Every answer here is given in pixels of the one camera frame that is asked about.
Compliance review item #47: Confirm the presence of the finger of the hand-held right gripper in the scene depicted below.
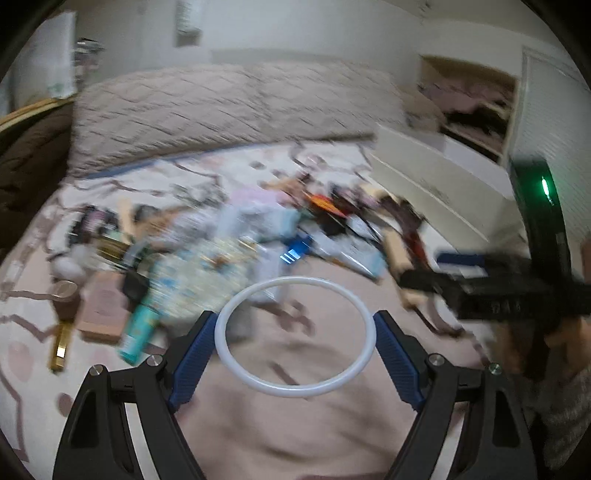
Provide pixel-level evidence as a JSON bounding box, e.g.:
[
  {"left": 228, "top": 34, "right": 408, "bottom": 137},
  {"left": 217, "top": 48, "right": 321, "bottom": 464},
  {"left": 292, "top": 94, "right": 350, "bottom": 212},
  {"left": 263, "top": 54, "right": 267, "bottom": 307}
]
[
  {"left": 436, "top": 250, "right": 488, "bottom": 269},
  {"left": 399, "top": 268, "right": 465, "bottom": 298}
]

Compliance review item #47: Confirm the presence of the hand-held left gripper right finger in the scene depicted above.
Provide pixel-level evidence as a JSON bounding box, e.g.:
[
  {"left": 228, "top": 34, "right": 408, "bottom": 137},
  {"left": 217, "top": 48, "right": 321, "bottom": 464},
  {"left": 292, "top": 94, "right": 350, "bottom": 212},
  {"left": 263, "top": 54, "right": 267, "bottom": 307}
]
[{"left": 373, "top": 310, "right": 539, "bottom": 480}]

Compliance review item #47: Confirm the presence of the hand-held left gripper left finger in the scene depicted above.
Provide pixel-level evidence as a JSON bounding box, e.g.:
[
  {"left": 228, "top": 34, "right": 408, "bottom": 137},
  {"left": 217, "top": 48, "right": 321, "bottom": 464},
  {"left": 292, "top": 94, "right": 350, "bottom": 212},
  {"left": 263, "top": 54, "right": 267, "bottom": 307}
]
[{"left": 53, "top": 310, "right": 217, "bottom": 480}]

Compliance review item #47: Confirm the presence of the teal tube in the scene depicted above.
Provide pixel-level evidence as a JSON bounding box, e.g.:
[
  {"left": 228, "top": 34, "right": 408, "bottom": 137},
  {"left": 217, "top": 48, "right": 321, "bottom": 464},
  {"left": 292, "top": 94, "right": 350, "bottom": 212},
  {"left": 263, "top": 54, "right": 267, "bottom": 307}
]
[{"left": 119, "top": 305, "right": 161, "bottom": 365}]

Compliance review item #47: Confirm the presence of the white cardboard box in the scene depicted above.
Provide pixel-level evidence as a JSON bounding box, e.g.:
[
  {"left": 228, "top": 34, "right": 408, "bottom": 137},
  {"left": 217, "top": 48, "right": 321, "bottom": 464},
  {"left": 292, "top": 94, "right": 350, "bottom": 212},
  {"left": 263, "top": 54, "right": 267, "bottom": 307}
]
[{"left": 367, "top": 122, "right": 532, "bottom": 260}]

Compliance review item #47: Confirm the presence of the white plastic ring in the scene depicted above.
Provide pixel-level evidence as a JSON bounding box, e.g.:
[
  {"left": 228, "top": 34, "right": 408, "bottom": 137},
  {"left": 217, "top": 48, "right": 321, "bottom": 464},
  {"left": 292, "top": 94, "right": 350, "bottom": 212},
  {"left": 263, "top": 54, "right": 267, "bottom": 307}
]
[{"left": 215, "top": 277, "right": 375, "bottom": 398}]

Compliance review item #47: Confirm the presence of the person's right forearm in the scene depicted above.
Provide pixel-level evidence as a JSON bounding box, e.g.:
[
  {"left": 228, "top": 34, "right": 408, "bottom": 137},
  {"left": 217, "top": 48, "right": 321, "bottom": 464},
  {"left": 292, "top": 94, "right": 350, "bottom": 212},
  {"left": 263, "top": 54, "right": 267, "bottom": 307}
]
[{"left": 531, "top": 367, "right": 591, "bottom": 474}]

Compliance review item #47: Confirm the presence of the person's right hand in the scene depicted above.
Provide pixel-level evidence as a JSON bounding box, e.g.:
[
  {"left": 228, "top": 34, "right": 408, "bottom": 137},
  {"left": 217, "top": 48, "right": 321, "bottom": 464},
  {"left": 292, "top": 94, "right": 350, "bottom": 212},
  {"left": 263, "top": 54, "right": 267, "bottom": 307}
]
[{"left": 544, "top": 313, "right": 591, "bottom": 363}]

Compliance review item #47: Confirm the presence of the light blue mask packet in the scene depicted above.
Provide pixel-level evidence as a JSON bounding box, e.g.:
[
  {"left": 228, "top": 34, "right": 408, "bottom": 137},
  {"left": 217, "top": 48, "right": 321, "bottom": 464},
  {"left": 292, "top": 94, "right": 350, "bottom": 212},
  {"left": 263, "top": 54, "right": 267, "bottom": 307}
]
[{"left": 342, "top": 240, "right": 389, "bottom": 278}]

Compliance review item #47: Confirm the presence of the pink flat box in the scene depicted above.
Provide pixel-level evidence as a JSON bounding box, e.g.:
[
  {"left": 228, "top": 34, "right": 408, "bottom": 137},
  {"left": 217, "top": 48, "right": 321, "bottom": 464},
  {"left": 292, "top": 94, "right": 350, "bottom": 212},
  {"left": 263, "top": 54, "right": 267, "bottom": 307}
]
[{"left": 76, "top": 270, "right": 133, "bottom": 344}]

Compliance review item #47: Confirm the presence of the orange red snack packet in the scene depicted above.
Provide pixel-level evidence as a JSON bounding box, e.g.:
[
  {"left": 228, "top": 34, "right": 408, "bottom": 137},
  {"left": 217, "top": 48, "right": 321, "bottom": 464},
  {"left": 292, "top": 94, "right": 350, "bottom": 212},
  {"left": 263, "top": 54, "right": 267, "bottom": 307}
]
[{"left": 309, "top": 194, "right": 348, "bottom": 219}]

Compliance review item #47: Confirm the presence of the gold lipstick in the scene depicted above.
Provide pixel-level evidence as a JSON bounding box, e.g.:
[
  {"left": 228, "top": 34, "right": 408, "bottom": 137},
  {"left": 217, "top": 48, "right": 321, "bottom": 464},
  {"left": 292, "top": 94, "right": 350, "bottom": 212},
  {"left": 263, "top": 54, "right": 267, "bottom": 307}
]
[{"left": 50, "top": 322, "right": 75, "bottom": 372}]

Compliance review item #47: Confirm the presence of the blue clip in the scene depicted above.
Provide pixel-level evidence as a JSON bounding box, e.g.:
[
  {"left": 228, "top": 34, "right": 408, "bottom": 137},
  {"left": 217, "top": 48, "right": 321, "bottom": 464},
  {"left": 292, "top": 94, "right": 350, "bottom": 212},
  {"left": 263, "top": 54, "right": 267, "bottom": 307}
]
[{"left": 279, "top": 237, "right": 311, "bottom": 265}]

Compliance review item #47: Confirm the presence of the small brown jar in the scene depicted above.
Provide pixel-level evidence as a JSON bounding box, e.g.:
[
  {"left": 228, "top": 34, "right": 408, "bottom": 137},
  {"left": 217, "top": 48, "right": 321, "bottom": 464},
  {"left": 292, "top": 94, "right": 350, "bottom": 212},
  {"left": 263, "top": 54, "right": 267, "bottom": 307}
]
[{"left": 51, "top": 281, "right": 82, "bottom": 324}]

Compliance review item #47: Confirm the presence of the white louvered door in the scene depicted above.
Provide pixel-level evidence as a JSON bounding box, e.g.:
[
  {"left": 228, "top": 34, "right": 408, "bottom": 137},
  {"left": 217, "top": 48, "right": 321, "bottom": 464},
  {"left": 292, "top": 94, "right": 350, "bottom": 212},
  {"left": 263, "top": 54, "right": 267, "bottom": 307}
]
[{"left": 508, "top": 46, "right": 591, "bottom": 278}]

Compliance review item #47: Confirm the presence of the beige fleece blanket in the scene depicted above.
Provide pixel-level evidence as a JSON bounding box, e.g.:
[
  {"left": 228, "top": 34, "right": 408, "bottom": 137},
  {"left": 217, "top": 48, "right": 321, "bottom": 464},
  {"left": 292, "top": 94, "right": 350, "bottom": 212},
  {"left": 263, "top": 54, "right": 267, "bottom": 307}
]
[{"left": 402, "top": 88, "right": 445, "bottom": 136}]

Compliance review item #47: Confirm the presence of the white plush pompom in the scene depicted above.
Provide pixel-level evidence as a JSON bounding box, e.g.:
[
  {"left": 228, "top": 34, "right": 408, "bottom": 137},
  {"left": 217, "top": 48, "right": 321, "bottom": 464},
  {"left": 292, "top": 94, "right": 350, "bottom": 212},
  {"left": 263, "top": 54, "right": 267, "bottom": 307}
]
[{"left": 51, "top": 244, "right": 94, "bottom": 281}]

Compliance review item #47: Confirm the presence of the pile of clothes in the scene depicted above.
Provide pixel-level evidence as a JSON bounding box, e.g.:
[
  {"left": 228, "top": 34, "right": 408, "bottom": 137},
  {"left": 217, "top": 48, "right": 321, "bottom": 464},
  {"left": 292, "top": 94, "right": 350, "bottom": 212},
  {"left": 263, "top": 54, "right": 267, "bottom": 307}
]
[{"left": 420, "top": 74, "right": 513, "bottom": 148}]

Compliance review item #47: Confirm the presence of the wooden stick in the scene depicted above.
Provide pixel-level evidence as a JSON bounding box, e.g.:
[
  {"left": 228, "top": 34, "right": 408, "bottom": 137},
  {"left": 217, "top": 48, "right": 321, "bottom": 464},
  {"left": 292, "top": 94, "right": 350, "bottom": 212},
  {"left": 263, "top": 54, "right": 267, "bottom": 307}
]
[{"left": 117, "top": 198, "right": 140, "bottom": 237}]

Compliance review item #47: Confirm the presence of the wardrobe niche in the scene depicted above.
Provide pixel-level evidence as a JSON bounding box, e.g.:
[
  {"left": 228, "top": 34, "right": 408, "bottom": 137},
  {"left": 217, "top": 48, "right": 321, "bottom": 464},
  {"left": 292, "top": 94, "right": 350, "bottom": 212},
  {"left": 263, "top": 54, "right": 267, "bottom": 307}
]
[{"left": 418, "top": 54, "right": 520, "bottom": 163}]

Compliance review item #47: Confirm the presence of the dark crochet scrunchie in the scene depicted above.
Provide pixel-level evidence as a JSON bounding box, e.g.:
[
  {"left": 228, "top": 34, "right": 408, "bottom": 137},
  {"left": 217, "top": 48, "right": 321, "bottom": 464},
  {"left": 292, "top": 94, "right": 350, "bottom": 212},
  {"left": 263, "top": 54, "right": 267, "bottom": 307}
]
[{"left": 69, "top": 205, "right": 122, "bottom": 245}]

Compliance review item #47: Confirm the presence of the lavender paper packet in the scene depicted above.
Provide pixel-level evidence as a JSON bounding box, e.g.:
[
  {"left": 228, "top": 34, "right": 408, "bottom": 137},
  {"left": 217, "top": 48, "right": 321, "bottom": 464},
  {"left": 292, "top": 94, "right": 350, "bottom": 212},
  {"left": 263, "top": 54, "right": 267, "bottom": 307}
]
[{"left": 231, "top": 189, "right": 288, "bottom": 207}]

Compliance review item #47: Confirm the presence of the beige textured pillow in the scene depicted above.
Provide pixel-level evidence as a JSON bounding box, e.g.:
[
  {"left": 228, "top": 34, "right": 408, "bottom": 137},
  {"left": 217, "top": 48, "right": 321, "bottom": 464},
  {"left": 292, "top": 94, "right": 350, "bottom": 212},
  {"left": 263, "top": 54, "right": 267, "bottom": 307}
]
[
  {"left": 252, "top": 62, "right": 408, "bottom": 141},
  {"left": 69, "top": 69, "right": 266, "bottom": 180}
]

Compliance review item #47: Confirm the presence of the brown comforter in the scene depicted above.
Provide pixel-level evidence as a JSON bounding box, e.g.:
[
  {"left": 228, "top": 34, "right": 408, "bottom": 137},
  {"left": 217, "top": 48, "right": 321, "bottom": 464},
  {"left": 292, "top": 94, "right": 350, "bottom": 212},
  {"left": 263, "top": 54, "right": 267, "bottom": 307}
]
[{"left": 0, "top": 99, "right": 78, "bottom": 260}]

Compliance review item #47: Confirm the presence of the clear bin of small packets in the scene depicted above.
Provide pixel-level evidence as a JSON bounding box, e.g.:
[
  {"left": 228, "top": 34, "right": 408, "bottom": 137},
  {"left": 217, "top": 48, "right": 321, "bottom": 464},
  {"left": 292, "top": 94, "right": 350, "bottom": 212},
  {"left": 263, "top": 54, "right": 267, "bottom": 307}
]
[{"left": 74, "top": 37, "right": 109, "bottom": 93}]

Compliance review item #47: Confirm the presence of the white hanging paper bag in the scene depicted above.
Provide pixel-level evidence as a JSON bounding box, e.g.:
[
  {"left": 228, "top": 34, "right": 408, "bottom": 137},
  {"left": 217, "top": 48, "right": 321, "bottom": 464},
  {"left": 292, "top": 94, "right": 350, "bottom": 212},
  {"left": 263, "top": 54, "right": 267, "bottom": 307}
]
[{"left": 175, "top": 0, "right": 204, "bottom": 47}]

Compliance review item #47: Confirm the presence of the white shopping bag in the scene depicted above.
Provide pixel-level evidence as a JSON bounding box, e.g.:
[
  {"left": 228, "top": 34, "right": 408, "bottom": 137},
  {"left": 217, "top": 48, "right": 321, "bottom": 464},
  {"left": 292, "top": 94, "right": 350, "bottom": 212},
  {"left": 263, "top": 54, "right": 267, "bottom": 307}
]
[{"left": 9, "top": 11, "right": 77, "bottom": 100}]

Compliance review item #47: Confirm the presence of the brown braided cord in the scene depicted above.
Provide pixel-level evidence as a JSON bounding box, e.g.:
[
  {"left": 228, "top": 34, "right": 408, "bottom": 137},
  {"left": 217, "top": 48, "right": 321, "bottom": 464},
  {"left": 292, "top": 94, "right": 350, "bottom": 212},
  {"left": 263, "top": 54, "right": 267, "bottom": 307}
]
[{"left": 397, "top": 203, "right": 445, "bottom": 324}]

